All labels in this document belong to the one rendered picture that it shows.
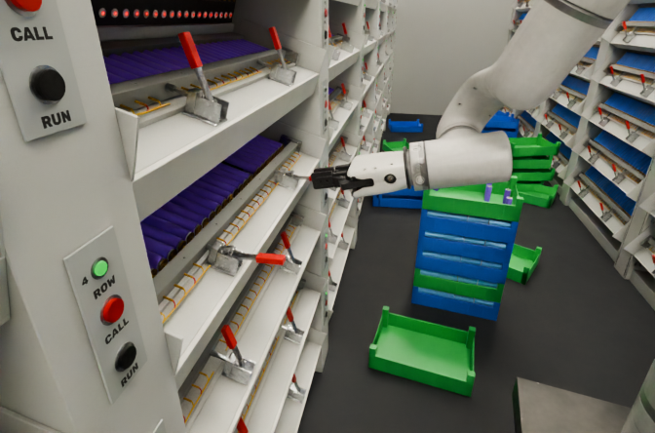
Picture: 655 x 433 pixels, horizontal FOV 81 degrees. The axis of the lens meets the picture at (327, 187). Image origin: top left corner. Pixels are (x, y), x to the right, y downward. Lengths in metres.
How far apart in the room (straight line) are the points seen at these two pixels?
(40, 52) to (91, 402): 0.22
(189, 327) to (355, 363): 0.93
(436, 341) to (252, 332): 0.84
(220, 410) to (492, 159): 0.53
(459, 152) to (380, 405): 0.81
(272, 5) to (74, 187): 0.67
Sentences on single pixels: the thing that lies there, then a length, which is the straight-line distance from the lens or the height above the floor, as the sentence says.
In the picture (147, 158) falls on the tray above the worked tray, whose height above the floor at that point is 0.88.
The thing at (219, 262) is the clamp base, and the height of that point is 0.71.
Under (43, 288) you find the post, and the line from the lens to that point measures 0.27.
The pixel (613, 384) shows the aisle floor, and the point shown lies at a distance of 1.53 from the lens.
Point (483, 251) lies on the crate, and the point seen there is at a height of 0.28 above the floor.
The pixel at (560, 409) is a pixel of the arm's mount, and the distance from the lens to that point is 0.92.
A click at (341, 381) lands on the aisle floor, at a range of 1.28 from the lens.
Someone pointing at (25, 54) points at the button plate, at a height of 0.97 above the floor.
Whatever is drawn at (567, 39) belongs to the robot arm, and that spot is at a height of 0.96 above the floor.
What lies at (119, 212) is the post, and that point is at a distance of 0.30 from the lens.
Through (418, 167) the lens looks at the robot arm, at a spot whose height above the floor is 0.76.
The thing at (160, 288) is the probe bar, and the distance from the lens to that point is 0.45.
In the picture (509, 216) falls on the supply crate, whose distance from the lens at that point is 1.34.
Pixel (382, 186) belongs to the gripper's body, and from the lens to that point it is 0.65.
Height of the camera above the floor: 0.99
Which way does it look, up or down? 24 degrees down
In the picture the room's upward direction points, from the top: straight up
